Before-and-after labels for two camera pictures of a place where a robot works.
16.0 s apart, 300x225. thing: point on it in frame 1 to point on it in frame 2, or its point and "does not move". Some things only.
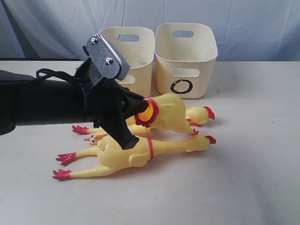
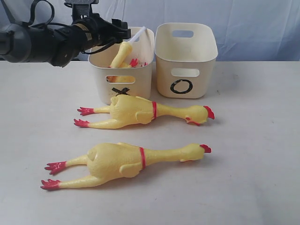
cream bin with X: x=136 y=45 does not move
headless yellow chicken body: x=166 y=112 to x=132 y=63
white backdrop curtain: x=57 y=30 does not move
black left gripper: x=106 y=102 to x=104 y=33
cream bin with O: x=185 y=53 does not move
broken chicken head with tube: x=94 y=138 to x=123 y=51
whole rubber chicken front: x=111 y=154 to x=106 y=160
